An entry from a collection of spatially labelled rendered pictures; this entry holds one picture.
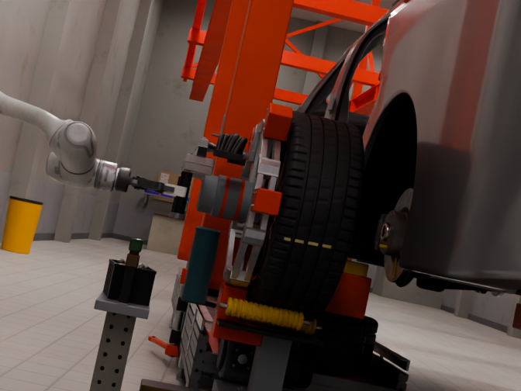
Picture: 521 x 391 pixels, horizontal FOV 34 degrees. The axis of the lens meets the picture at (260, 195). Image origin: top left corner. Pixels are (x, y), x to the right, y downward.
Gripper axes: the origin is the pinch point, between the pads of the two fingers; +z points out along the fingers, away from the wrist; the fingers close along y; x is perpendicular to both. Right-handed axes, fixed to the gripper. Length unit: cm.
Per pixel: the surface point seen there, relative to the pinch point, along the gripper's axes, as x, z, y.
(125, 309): -39.3, -9.3, -5.6
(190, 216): -4, 14, -248
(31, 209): -30, -148, -745
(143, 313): -39.2, -3.4, -5.6
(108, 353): -57, -12, -25
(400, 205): 12, 74, -18
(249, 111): 37, 20, -55
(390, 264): -8, 74, -16
